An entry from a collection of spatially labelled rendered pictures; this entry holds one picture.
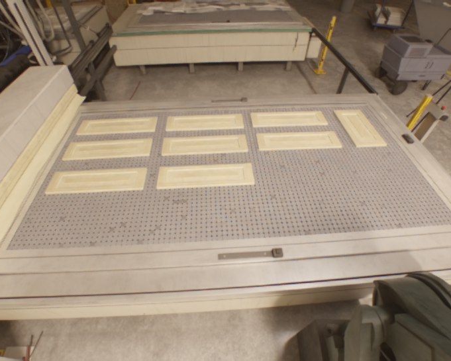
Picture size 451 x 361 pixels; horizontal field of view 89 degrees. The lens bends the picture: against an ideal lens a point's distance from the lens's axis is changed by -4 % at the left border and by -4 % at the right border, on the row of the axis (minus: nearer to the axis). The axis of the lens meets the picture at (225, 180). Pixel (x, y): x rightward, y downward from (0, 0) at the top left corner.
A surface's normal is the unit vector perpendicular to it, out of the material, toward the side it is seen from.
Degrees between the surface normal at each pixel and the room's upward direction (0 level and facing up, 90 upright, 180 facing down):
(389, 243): 0
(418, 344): 90
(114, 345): 0
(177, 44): 90
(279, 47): 90
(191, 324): 0
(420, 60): 90
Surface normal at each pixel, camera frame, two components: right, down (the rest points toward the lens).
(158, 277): 0.00, -0.66
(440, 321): -0.04, -0.97
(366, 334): 0.04, 0.07
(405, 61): 0.07, 0.75
